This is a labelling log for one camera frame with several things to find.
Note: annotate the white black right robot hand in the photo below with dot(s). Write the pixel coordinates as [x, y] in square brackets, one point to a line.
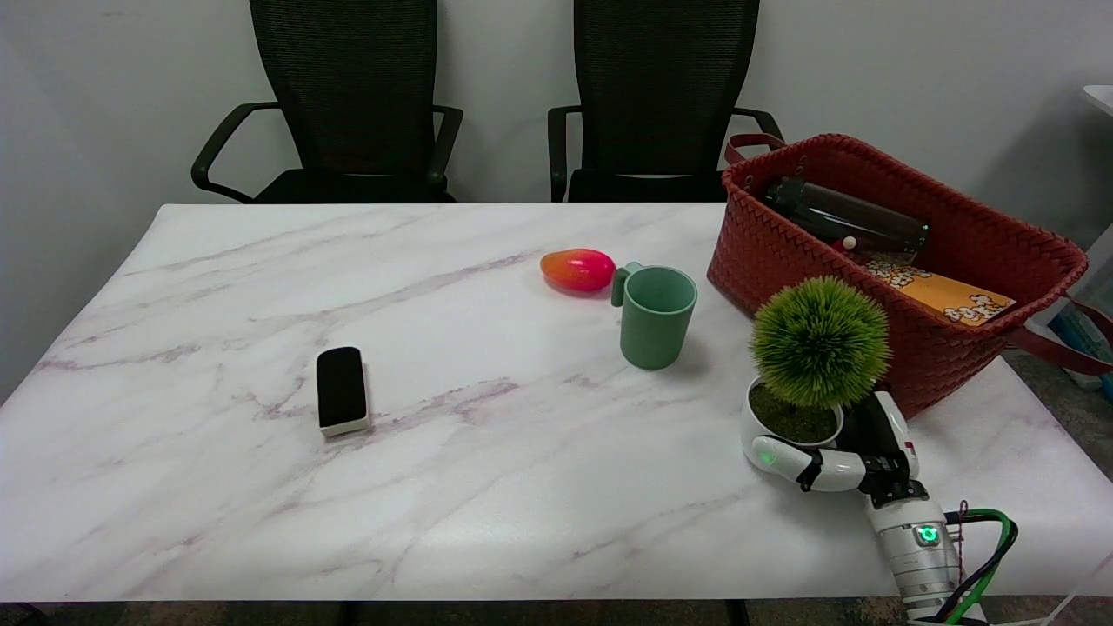
[883, 448]

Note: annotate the green ball plant white pot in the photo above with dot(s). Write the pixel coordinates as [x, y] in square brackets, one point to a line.
[817, 343]

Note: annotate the red woven basket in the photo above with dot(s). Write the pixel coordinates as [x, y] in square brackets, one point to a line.
[922, 356]

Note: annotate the orange popcorn box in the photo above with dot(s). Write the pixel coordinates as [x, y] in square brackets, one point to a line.
[948, 296]

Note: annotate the small red white cap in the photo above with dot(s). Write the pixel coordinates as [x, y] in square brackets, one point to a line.
[849, 243]

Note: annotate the blue white floor object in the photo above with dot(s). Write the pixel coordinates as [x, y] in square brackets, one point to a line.
[1078, 335]

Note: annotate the black bottle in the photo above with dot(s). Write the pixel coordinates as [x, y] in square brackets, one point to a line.
[856, 217]

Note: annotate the green mug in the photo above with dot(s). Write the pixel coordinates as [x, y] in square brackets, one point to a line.
[654, 317]

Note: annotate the red orange toy mango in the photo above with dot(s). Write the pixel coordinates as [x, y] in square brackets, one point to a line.
[578, 269]

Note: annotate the white side table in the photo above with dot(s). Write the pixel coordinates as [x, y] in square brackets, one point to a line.
[1103, 96]

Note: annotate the black mesh office chair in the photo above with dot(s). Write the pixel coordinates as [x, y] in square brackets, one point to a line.
[348, 78]
[652, 78]

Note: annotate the black whiteboard eraser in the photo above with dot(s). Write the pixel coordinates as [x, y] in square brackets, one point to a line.
[340, 387]

